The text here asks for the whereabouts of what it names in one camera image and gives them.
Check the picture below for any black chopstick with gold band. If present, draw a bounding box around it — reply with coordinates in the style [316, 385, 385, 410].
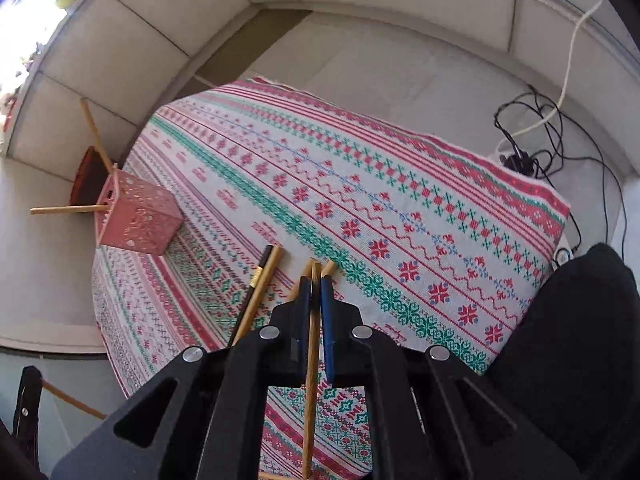
[227, 244, 279, 347]

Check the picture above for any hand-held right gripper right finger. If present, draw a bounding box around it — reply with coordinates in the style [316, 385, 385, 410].
[320, 276, 583, 480]

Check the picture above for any pink perforated utensil holder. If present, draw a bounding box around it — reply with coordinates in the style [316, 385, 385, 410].
[95, 164, 185, 256]

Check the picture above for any black power adapter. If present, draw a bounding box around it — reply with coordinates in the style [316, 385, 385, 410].
[502, 152, 537, 176]

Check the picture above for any black bin with red top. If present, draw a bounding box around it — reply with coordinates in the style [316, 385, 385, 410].
[70, 146, 112, 213]

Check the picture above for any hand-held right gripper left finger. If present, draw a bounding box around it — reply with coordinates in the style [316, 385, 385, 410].
[50, 276, 314, 480]

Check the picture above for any white cable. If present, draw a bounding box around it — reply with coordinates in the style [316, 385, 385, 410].
[496, 0, 603, 153]

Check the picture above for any black cable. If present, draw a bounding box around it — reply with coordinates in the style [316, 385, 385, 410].
[494, 85, 630, 261]

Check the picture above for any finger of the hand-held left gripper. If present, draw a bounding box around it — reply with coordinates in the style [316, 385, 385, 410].
[14, 366, 44, 467]

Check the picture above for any red green patterned tablecloth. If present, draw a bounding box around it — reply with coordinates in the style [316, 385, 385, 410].
[90, 76, 572, 480]

